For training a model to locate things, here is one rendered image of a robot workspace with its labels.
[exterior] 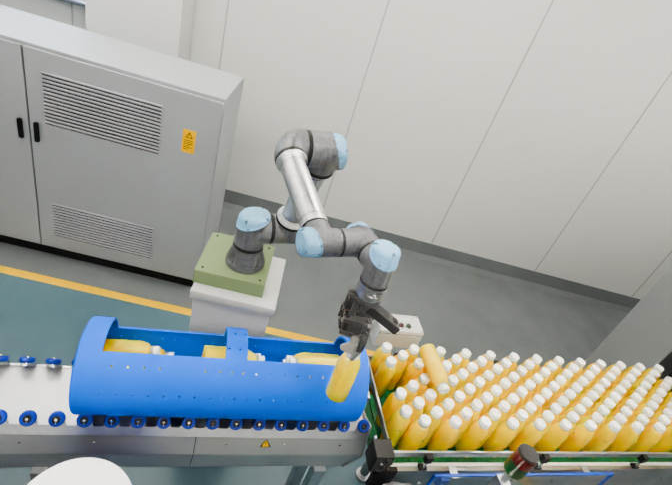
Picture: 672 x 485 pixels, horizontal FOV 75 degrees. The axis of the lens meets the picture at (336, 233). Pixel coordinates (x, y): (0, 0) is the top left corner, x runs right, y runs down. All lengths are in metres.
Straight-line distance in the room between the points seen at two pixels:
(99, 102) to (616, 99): 3.80
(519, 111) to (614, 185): 1.21
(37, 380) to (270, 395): 0.76
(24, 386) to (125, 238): 1.68
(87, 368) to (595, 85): 3.94
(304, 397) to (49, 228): 2.46
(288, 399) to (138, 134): 1.90
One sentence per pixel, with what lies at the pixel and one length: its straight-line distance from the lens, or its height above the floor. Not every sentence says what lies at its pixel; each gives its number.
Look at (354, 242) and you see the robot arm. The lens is 1.11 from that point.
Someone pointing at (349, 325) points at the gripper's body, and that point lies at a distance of 1.17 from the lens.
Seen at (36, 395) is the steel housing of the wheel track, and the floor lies 0.93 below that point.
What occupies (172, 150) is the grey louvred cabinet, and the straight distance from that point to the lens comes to 2.82.
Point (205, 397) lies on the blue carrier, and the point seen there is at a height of 1.14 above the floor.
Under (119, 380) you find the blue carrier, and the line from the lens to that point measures 1.43.
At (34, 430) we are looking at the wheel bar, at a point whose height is 0.92.
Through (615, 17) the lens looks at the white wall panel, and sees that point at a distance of 4.19.
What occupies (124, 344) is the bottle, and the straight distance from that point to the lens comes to 1.56.
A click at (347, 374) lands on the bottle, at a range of 1.30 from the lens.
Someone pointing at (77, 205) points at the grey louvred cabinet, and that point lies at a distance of 3.29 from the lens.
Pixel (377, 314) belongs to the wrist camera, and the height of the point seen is 1.58.
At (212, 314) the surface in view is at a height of 1.04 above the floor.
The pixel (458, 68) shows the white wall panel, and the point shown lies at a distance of 3.86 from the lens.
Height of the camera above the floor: 2.33
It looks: 32 degrees down
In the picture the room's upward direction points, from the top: 19 degrees clockwise
